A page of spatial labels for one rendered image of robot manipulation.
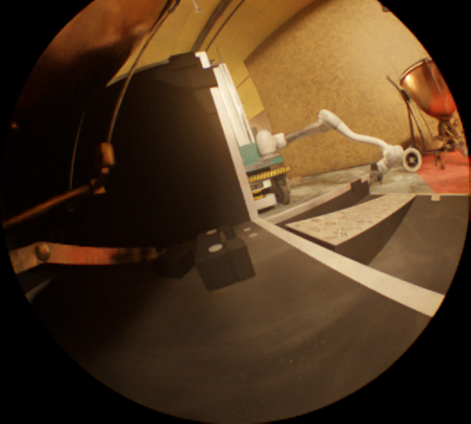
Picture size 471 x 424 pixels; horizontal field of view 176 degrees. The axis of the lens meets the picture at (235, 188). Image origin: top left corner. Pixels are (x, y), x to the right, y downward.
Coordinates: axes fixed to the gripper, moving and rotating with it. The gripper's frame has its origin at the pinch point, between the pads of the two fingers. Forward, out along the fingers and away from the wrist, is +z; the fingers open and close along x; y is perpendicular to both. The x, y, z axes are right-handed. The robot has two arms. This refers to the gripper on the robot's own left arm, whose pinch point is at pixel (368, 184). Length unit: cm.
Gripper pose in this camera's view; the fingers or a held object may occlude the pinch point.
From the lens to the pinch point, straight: 109.2
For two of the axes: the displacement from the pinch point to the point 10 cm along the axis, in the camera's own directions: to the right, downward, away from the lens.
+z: -8.8, 4.3, -1.9
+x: -2.0, 0.1, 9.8
